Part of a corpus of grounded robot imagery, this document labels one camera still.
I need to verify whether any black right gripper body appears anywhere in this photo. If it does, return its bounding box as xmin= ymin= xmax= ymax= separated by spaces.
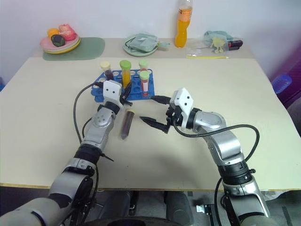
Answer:
xmin=165 ymin=103 xmax=187 ymax=127

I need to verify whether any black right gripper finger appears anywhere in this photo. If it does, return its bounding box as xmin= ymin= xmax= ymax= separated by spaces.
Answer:
xmin=139 ymin=115 xmax=170 ymax=135
xmin=150 ymin=95 xmax=171 ymax=106

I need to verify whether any blue test tube rack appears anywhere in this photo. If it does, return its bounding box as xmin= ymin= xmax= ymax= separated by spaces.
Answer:
xmin=90 ymin=68 xmax=157 ymax=103

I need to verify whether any purple liquid test tube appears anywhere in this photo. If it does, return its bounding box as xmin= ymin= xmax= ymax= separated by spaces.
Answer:
xmin=119 ymin=107 xmax=135 ymax=141

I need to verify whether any green cap orange liquid tube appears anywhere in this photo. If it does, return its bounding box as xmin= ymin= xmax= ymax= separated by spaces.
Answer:
xmin=119 ymin=59 xmax=133 ymax=88

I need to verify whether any pale green cap red tube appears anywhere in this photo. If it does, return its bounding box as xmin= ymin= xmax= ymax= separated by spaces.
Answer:
xmin=139 ymin=71 xmax=151 ymax=97

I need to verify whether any yellow cap dark liquid tube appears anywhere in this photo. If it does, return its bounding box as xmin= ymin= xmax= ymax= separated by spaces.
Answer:
xmin=100 ymin=61 xmax=116 ymax=81

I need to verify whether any pale green cap short tube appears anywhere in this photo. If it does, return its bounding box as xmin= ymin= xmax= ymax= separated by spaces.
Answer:
xmin=138 ymin=59 xmax=149 ymax=72

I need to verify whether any pale green plate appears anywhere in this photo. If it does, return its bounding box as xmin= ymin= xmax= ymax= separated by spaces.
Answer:
xmin=122 ymin=34 xmax=158 ymax=57

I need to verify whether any pale green zip pouch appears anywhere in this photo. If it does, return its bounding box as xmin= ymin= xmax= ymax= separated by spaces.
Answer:
xmin=125 ymin=32 xmax=158 ymax=53

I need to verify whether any small teal scoop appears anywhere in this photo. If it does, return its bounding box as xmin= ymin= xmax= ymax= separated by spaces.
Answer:
xmin=157 ymin=41 xmax=172 ymax=51

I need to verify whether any green placemat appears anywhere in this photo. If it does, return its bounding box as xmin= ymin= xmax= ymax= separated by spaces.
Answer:
xmin=42 ymin=37 xmax=106 ymax=62

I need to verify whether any black zip tie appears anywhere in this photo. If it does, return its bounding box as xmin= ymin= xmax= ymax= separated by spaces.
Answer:
xmin=100 ymin=152 xmax=115 ymax=163

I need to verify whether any yellow strip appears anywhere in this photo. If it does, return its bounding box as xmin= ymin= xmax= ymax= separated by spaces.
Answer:
xmin=186 ymin=55 xmax=230 ymax=60

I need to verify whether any orange drink bottle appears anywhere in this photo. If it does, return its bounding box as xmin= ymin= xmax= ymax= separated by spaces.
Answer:
xmin=174 ymin=0 xmax=194 ymax=48

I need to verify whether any stack of pastel plates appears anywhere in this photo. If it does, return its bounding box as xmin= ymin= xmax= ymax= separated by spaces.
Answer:
xmin=39 ymin=34 xmax=81 ymax=54

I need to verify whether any yellow green toy figure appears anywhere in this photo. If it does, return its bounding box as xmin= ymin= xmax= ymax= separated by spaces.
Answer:
xmin=210 ymin=37 xmax=226 ymax=54

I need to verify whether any clear bag with toys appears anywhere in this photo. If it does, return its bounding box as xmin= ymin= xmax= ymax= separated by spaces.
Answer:
xmin=203 ymin=30 xmax=236 ymax=48

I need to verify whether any pink toy apple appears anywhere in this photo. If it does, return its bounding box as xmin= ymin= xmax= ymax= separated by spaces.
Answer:
xmin=58 ymin=23 xmax=77 ymax=41

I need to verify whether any dark rounded shape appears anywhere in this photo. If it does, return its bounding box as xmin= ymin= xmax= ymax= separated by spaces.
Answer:
xmin=164 ymin=190 xmax=195 ymax=222

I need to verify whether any dark toy avocado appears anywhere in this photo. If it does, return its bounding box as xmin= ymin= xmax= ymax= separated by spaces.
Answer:
xmin=51 ymin=34 xmax=65 ymax=47

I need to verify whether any red and black device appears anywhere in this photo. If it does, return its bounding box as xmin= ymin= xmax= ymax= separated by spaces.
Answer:
xmin=227 ymin=39 xmax=244 ymax=51

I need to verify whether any blue ribbed container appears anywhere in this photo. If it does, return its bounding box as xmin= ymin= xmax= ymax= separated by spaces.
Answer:
xmin=271 ymin=73 xmax=293 ymax=95

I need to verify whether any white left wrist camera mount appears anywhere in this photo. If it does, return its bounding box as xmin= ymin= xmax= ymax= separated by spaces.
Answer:
xmin=102 ymin=80 xmax=124 ymax=104

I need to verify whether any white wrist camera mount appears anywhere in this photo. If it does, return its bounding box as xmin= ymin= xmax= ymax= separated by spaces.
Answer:
xmin=102 ymin=80 xmax=124 ymax=104
xmin=169 ymin=87 xmax=196 ymax=129

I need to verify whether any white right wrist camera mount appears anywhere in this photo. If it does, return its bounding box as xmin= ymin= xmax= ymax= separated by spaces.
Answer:
xmin=169 ymin=87 xmax=196 ymax=129

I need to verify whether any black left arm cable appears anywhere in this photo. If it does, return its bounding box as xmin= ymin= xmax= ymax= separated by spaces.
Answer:
xmin=73 ymin=81 xmax=104 ymax=145

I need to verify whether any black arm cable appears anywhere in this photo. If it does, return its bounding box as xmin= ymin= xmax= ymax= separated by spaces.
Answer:
xmin=173 ymin=122 xmax=261 ymax=165
xmin=73 ymin=81 xmax=104 ymax=145

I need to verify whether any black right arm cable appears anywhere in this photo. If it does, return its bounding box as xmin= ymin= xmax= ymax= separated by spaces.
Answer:
xmin=173 ymin=122 xmax=261 ymax=165

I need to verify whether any metal bracket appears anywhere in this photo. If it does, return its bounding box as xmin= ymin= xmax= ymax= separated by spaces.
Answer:
xmin=196 ymin=203 xmax=213 ymax=215

